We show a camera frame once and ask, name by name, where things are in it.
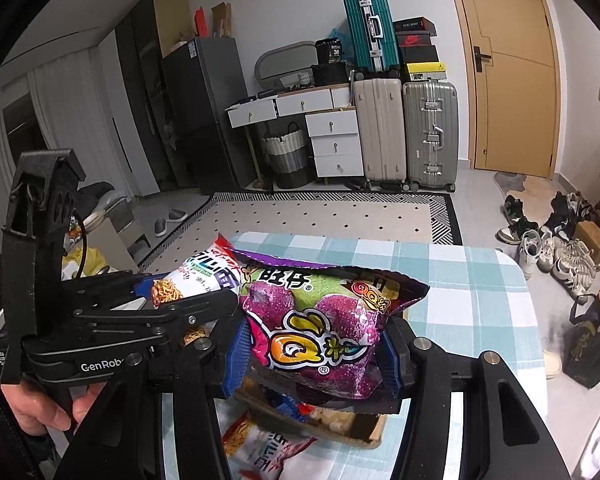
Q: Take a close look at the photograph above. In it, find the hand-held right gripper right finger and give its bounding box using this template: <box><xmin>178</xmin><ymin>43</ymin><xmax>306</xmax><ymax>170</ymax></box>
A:
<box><xmin>380</xmin><ymin>320</ymin><xmax>571</xmax><ymax>480</ymax></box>

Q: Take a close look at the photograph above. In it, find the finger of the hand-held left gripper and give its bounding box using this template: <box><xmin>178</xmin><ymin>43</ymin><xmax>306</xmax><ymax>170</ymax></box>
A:
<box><xmin>62</xmin><ymin>271</ymin><xmax>153</xmax><ymax>313</ymax></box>
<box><xmin>80</xmin><ymin>292</ymin><xmax>238</xmax><ymax>343</ymax></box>

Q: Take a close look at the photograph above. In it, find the black printed bag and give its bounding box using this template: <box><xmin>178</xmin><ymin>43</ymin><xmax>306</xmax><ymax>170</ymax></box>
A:
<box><xmin>315</xmin><ymin>37</ymin><xmax>345</xmax><ymax>66</ymax></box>

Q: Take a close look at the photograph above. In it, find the pile of shoes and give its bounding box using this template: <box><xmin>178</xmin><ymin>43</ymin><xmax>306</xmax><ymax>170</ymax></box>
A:
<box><xmin>495</xmin><ymin>190</ymin><xmax>600</xmax><ymax>296</ymax></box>

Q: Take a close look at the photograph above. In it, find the white cabinet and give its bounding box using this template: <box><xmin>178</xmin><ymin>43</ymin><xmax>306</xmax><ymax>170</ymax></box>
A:
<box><xmin>97</xmin><ymin>30</ymin><xmax>161</xmax><ymax>196</ymax></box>

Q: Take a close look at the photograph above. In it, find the red and black shoe box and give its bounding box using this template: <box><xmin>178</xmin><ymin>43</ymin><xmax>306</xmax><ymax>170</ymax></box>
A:
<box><xmin>397</xmin><ymin>34</ymin><xmax>433</xmax><ymax>50</ymax></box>

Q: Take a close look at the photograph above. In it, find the plain black shoe box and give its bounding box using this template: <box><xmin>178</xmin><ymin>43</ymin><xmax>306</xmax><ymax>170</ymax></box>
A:
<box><xmin>400</xmin><ymin>45</ymin><xmax>440</xmax><ymax>65</ymax></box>

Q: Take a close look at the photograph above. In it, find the patterned floor rug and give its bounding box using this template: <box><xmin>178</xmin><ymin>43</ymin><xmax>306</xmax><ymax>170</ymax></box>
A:
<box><xmin>137</xmin><ymin>192</ymin><xmax>463</xmax><ymax>271</ymax></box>

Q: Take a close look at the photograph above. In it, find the silver suitcase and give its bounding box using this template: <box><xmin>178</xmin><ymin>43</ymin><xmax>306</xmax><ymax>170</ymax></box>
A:
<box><xmin>402</xmin><ymin>80</ymin><xmax>460</xmax><ymax>192</ymax></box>

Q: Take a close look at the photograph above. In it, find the wooden door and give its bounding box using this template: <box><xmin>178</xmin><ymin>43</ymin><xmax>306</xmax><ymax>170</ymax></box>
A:
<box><xmin>442</xmin><ymin>0</ymin><xmax>563</xmax><ymax>178</ymax></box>

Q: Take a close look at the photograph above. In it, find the beige suitcase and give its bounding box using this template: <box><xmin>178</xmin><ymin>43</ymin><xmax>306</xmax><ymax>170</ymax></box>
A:
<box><xmin>352</xmin><ymin>77</ymin><xmax>410</xmax><ymax>188</ymax></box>

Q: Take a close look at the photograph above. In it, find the black storage box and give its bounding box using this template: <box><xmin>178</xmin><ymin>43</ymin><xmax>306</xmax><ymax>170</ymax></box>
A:
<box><xmin>311</xmin><ymin>64</ymin><xmax>351</xmax><ymax>87</ymax></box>

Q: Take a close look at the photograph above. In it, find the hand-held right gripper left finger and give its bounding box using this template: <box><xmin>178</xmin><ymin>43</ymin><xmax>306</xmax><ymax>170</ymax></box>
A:
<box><xmin>55</xmin><ymin>320</ymin><xmax>251</xmax><ymax>480</ymax></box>

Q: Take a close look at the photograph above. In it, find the dark wardrobe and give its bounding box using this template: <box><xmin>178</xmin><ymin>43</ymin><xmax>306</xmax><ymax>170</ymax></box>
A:
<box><xmin>115</xmin><ymin>0</ymin><xmax>193</xmax><ymax>196</ymax></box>

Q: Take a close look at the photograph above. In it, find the purple gummy candy packet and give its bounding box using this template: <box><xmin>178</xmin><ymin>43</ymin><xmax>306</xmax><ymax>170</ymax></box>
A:
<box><xmin>228</xmin><ymin>247</ymin><xmax>431</xmax><ymax>401</ymax></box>

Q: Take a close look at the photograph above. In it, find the white drawer dresser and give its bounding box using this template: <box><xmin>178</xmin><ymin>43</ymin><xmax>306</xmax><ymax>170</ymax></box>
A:
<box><xmin>226</xmin><ymin>85</ymin><xmax>366</xmax><ymax>181</ymax></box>

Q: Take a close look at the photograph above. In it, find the grey oval mirror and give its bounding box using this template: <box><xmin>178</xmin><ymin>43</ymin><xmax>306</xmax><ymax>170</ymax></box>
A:
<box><xmin>255</xmin><ymin>40</ymin><xmax>317</xmax><ymax>92</ymax></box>

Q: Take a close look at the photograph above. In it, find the small brown cardboard box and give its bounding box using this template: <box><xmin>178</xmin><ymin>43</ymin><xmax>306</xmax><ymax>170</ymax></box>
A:
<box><xmin>573</xmin><ymin>220</ymin><xmax>600</xmax><ymax>266</ymax></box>

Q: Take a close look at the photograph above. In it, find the black tote bag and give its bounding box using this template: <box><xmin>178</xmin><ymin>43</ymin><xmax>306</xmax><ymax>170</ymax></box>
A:
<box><xmin>562</xmin><ymin>295</ymin><xmax>600</xmax><ymax>391</ymax></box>

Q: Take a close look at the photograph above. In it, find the white noodle snack packet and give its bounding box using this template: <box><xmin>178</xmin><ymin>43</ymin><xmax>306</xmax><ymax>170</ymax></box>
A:
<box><xmin>222</xmin><ymin>412</ymin><xmax>318</xmax><ymax>480</ymax></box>
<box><xmin>150</xmin><ymin>234</ymin><xmax>243</xmax><ymax>311</ymax></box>

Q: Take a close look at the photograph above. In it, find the teal suitcase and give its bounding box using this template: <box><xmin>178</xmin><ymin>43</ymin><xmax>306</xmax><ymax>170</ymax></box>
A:
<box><xmin>342</xmin><ymin>0</ymin><xmax>403</xmax><ymax>78</ymax></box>

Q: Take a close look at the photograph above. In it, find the grey irregular door mat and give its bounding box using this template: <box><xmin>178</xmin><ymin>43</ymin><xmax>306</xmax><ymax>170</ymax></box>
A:
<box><xmin>494</xmin><ymin>171</ymin><xmax>546</xmax><ymax>206</ymax></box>

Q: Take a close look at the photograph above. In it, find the woven laundry basket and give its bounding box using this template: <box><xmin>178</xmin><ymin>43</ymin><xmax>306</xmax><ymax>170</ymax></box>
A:
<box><xmin>260</xmin><ymin>122</ymin><xmax>315</xmax><ymax>188</ymax></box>

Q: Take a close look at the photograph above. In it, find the flat cardboard box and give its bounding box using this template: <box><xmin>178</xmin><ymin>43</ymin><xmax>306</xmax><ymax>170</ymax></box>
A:
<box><xmin>87</xmin><ymin>210</ymin><xmax>151</xmax><ymax>267</ymax></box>

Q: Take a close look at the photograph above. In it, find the dark cloth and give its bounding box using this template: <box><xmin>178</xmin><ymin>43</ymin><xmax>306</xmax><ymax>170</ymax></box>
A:
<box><xmin>77</xmin><ymin>182</ymin><xmax>116</xmax><ymax>207</ymax></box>

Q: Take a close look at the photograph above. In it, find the grey refrigerator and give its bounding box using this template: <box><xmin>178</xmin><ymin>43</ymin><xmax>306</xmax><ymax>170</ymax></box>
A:
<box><xmin>161</xmin><ymin>36</ymin><xmax>256</xmax><ymax>196</ymax></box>

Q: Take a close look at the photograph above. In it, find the teal checked tablecloth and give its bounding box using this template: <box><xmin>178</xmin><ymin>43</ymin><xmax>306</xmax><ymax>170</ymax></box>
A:
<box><xmin>145</xmin><ymin>232</ymin><xmax>551</xmax><ymax>480</ymax></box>

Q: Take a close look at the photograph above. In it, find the person's left hand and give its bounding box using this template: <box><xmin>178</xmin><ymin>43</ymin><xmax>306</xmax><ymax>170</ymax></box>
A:
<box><xmin>2</xmin><ymin>384</ymin><xmax>106</xmax><ymax>435</ymax></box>

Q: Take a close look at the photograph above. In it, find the brown paper bag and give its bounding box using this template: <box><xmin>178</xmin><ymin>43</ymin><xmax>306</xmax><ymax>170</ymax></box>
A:
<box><xmin>211</xmin><ymin>1</ymin><xmax>233</xmax><ymax>38</ymax></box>

